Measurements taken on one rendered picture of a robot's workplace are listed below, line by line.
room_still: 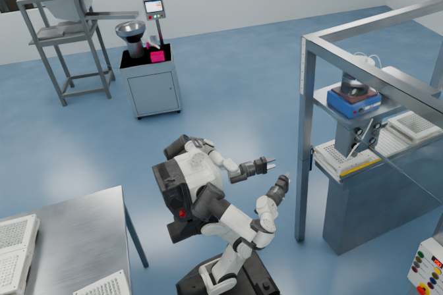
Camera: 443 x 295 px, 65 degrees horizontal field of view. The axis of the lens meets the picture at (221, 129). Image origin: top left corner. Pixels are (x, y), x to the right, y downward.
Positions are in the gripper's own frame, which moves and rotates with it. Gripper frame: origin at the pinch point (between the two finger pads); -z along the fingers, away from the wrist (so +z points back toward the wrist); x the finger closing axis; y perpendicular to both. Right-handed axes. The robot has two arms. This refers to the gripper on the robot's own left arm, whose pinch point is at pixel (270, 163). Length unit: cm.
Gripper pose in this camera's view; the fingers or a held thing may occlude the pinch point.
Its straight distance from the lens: 207.9
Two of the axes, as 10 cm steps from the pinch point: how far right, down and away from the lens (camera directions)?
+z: -9.6, 2.4, -1.6
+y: 2.6, 5.5, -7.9
